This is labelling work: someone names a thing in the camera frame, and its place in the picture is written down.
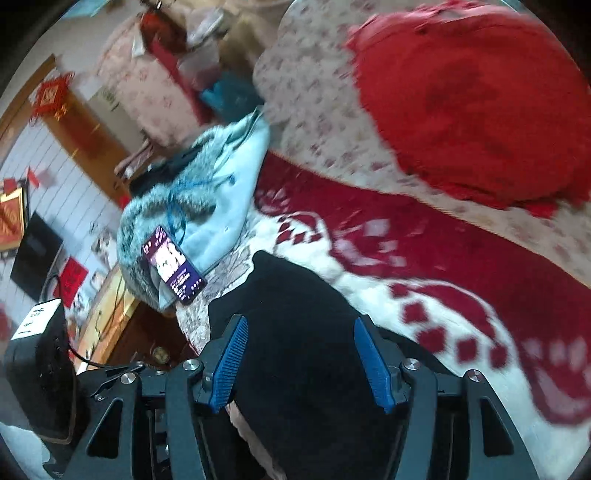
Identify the tan pleated cloth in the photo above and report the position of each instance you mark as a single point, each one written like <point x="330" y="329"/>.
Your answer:
<point x="244" y="41"/>

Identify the red heart-shaped frilled pillow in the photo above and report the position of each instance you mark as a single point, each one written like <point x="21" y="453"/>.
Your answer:
<point x="461" y="101"/>

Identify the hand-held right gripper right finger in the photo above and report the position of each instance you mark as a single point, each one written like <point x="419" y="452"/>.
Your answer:
<point x="371" y="364"/>

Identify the red cloth strip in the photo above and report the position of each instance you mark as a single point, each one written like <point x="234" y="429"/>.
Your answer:
<point x="171" y="60"/>

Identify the smartphone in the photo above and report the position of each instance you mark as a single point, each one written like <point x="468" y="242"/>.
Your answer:
<point x="175" y="267"/>

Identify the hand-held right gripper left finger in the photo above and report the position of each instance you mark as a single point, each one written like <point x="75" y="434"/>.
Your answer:
<point x="228" y="364"/>

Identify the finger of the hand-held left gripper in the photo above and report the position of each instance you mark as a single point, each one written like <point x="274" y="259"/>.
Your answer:
<point x="115" y="374"/>

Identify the red paper decoration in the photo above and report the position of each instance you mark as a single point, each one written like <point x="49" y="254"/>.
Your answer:
<point x="74" y="279"/>

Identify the wooden door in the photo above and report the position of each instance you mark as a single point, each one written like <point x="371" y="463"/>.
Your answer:
<point x="83" y="134"/>

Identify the black cloth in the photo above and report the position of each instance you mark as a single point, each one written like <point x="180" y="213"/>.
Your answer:
<point x="157" y="175"/>

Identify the black pants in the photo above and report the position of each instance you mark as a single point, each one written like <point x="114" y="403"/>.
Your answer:
<point x="300" y="323"/>

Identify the clear plastic bag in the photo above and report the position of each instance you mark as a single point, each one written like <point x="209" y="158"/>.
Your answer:
<point x="198" y="64"/>

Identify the red and white patterned blanket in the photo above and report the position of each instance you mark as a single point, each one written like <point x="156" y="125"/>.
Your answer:
<point x="415" y="230"/>

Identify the light blue fleece jacket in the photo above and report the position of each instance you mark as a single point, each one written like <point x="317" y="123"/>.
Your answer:
<point x="231" y="184"/>

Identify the wooden bed frame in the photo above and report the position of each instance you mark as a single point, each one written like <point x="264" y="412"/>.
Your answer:
<point x="147" y="337"/>

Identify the floral quilt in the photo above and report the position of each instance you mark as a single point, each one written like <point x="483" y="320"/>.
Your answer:
<point x="314" y="83"/>

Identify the framed red picture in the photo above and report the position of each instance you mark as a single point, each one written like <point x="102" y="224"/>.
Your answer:
<point x="11" y="221"/>

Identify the wooden cabinet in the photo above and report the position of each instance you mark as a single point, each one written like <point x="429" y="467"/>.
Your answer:
<point x="108" y="309"/>

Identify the teal bag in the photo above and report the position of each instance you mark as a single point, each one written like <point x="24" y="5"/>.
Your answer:
<point x="226" y="94"/>

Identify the red knot wall decoration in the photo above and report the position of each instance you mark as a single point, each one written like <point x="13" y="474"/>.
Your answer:
<point x="50" y="94"/>

